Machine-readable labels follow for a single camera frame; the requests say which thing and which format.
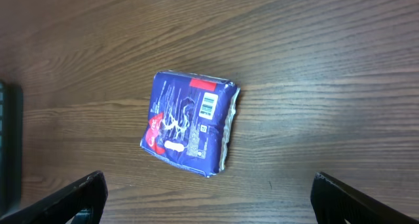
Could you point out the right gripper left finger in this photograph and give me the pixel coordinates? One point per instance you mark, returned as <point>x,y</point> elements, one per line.
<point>82,201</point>

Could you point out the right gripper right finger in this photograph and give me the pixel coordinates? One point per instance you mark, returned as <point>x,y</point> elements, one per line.
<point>336,202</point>

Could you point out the purple sanitary pad pack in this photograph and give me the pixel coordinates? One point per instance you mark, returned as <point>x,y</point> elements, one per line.
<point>190,121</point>

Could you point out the grey plastic mesh basket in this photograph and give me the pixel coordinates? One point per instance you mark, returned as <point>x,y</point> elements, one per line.
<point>11,146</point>

